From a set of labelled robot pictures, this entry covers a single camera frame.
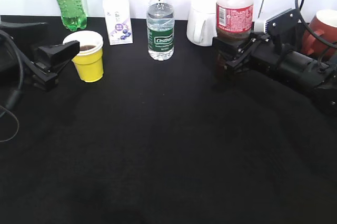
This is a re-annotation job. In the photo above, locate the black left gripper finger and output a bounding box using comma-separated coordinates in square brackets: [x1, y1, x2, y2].
[1, 22, 48, 50]
[36, 41, 80, 72]

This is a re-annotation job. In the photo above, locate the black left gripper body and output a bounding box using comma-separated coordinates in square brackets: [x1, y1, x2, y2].
[9, 35, 59, 91]

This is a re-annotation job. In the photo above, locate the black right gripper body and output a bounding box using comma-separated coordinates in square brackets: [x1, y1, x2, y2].
[226, 34, 290, 76]

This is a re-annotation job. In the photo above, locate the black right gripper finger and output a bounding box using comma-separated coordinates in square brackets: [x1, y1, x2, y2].
[215, 52, 235, 87]
[212, 37, 251, 55]

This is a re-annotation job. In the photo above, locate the cola bottle red label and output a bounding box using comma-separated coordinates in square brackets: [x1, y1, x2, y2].
[214, 0, 255, 80]

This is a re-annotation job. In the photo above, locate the yellow paper cup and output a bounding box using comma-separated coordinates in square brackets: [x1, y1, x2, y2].
[63, 31, 104, 83]

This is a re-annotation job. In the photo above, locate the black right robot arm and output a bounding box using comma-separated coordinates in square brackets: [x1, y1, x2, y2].
[212, 34, 336, 115]

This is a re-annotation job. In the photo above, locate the white mug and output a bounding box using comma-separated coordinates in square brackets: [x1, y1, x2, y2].
[186, 1, 216, 47]

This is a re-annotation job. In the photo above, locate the red-brown mug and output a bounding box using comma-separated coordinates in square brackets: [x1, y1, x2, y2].
[301, 9, 337, 58]

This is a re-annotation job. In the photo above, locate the white blueberry milk carton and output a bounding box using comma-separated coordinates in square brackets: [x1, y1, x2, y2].
[103, 0, 133, 45]

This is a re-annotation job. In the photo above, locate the clear water bottle green label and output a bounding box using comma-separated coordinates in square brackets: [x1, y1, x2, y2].
[146, 0, 175, 61]

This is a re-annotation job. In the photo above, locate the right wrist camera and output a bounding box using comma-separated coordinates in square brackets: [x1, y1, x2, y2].
[253, 8, 300, 51]

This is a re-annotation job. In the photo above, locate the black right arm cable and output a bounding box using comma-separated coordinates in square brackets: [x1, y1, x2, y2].
[294, 0, 337, 73]

